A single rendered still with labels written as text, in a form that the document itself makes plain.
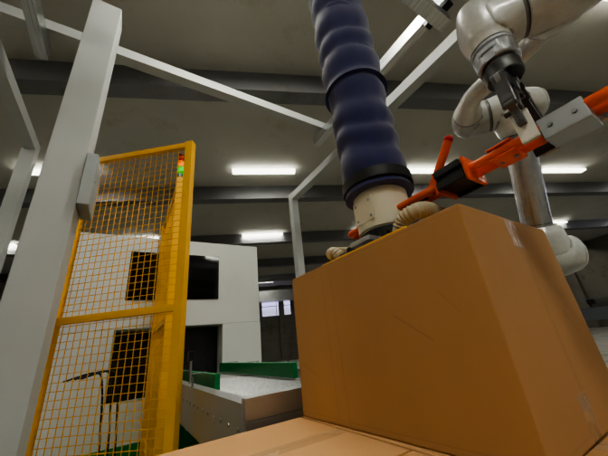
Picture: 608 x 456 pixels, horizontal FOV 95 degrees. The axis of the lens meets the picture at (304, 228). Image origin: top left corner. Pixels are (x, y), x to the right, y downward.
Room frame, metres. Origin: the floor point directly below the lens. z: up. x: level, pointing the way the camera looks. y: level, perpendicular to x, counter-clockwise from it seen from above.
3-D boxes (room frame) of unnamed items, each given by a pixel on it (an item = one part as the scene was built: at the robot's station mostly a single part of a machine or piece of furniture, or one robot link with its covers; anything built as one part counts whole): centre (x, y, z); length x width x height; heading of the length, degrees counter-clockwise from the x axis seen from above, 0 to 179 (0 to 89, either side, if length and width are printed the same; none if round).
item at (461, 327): (0.82, -0.27, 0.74); 0.60 x 0.40 x 0.40; 35
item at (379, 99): (0.82, -0.26, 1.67); 0.22 x 0.22 x 1.04
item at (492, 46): (0.48, -0.49, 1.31); 0.09 x 0.09 x 0.06
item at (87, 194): (1.24, 1.11, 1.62); 0.20 x 0.05 x 0.30; 33
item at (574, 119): (0.43, -0.51, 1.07); 0.07 x 0.07 x 0.04; 34
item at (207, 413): (1.92, 0.85, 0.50); 2.31 x 0.05 x 0.19; 33
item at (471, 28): (0.47, -0.51, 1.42); 0.13 x 0.11 x 0.16; 63
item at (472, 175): (0.61, -0.39, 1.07); 0.10 x 0.08 x 0.06; 124
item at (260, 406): (1.12, -0.06, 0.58); 0.70 x 0.03 x 0.06; 123
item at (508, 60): (0.48, -0.49, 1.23); 0.08 x 0.07 x 0.09; 123
